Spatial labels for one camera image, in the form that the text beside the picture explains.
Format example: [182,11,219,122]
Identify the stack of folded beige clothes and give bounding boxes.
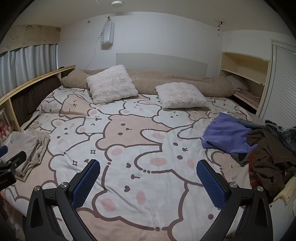
[0,130,51,182]

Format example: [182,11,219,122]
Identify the dark brown garment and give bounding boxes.
[246,128,296,197]

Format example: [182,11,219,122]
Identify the beige rolled duvet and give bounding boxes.
[61,69,235,98]

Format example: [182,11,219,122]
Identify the red plaid cloth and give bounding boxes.
[248,171,262,190]

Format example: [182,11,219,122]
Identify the grey curtain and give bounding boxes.
[0,44,57,99]

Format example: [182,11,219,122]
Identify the wooden bedside shelf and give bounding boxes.
[0,65,76,132]

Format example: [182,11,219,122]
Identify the black wall cable clip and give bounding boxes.
[215,20,225,36]

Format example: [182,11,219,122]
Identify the thin white cable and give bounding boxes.
[84,0,112,70]

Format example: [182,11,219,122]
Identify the bear printed blanket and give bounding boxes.
[5,87,266,241]

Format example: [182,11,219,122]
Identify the white hanging bag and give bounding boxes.
[101,19,115,50]

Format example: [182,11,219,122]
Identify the white headboard panel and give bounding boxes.
[116,53,208,78]

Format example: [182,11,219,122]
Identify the white louvered door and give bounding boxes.
[257,39,296,129]

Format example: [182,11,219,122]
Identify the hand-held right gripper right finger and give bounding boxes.
[196,159,273,241]

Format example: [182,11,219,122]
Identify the blue-grey herringbone pants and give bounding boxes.
[238,118,296,149]

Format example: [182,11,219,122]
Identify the framed red picture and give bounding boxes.
[0,108,13,142]

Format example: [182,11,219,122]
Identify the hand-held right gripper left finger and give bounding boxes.
[25,159,101,241]

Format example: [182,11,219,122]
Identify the purple garment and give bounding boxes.
[202,112,258,154]

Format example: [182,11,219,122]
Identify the folded pink cloths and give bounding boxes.
[233,89,260,106]

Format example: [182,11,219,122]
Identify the beige printed valance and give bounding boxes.
[0,24,61,55]

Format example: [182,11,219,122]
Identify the grey cloth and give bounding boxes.
[231,152,252,167]

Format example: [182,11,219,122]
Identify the white laundry basket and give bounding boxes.
[273,176,296,241]

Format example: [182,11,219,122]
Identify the white fluffy pillow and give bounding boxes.
[86,65,139,106]
[155,82,208,109]

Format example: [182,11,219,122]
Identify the grey cushion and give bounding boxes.
[227,75,249,91]

